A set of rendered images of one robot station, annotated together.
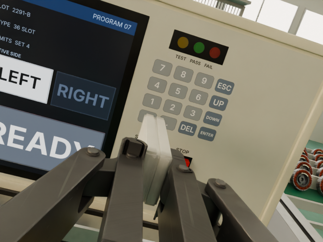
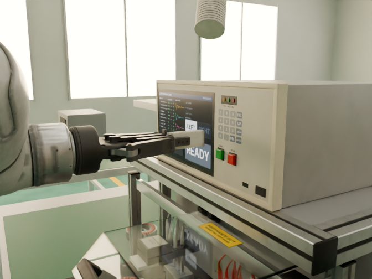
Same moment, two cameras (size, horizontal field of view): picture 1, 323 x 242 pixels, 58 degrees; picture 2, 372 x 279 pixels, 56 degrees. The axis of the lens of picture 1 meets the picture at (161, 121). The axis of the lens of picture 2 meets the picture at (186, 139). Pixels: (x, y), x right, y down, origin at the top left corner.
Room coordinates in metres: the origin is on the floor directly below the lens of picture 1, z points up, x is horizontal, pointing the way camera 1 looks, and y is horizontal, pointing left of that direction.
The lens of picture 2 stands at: (-0.06, -0.58, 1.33)
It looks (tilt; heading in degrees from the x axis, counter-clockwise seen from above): 10 degrees down; 68
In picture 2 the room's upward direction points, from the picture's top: straight up
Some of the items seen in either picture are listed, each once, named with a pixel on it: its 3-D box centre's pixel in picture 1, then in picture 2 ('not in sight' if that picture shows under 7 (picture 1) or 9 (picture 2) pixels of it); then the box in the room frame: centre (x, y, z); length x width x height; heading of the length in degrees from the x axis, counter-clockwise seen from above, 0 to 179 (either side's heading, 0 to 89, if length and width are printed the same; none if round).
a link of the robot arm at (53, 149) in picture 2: not in sight; (51, 153); (-0.06, -0.03, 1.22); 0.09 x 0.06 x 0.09; 98
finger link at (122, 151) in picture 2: not in sight; (118, 151); (0.04, -0.05, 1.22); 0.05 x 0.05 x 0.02; 6
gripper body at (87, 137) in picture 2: not in sight; (99, 148); (0.01, -0.02, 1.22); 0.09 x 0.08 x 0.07; 8
